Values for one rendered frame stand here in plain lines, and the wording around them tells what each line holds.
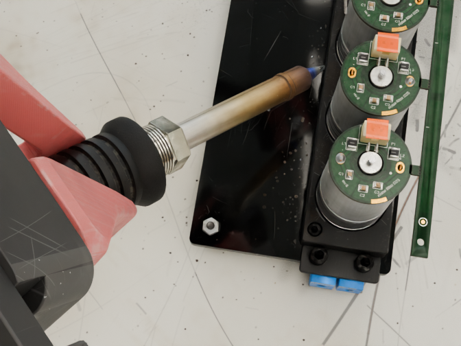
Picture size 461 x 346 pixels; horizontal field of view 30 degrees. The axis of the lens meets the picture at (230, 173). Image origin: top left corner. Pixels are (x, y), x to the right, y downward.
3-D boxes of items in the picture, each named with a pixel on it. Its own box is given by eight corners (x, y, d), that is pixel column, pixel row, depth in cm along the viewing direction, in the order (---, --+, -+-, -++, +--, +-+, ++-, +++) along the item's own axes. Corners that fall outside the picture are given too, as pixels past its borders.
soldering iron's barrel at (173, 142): (280, 73, 27) (117, 151, 24) (300, 43, 26) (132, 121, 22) (308, 108, 27) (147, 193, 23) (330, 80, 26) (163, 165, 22)
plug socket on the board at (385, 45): (369, 64, 27) (372, 56, 26) (372, 39, 27) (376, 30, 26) (394, 68, 27) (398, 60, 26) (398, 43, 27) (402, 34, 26)
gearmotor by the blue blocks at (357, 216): (309, 228, 30) (324, 195, 26) (318, 163, 31) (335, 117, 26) (378, 239, 30) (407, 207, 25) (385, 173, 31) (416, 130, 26)
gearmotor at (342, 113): (320, 154, 31) (337, 106, 26) (328, 90, 32) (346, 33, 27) (387, 164, 31) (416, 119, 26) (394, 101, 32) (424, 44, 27)
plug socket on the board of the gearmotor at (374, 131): (358, 150, 26) (361, 143, 25) (361, 123, 26) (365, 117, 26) (384, 154, 26) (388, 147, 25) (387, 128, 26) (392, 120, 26)
